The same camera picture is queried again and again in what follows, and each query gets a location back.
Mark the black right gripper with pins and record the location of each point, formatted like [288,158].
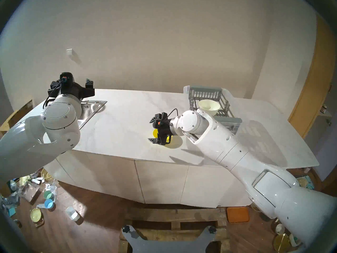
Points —
[164,131]

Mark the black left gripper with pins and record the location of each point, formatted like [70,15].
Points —
[72,89]

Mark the yellow plastic bowl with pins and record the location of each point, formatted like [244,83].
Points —
[154,134]

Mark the cream plastic bowl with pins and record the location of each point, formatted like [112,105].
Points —
[209,106]

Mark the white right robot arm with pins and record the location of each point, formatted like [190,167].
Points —
[223,144]

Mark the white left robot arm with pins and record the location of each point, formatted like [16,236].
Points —
[21,144]

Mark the grey plastic drying rack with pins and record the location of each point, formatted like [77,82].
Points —
[205,93]

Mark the amber round plate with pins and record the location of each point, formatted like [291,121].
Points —
[281,243]

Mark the stainless steel sink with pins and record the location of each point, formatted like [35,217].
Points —
[90,110]

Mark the white counter cabinet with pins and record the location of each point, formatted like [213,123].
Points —
[147,178]

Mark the clear plastic storage bin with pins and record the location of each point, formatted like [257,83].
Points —
[186,89]

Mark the brown cardboard box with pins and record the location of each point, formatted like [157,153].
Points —
[13,120]

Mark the black base knob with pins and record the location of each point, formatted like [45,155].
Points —
[126,229]
[212,230]

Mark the green cup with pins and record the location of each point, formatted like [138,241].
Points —
[48,195]

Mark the clear plastic bag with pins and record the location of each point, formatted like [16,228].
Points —
[29,190]

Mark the white plastic container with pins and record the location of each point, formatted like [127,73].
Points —
[71,213]

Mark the orange tray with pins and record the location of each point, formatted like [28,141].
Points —
[237,214]

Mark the blue measuring cup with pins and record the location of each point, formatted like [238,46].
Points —
[48,203]

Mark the teal box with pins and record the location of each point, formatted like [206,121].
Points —
[11,211]

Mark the small white cup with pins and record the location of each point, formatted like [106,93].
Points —
[279,228]

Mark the blue food box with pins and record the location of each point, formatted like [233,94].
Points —
[306,181]

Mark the small jar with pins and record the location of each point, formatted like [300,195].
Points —
[323,108]

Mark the white container green contents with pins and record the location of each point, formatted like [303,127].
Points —
[294,240]

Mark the white wall switch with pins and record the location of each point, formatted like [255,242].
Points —
[69,52]

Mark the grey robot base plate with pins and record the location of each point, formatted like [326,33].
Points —
[168,244]

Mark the wooden door frame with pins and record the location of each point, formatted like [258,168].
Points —
[316,70]

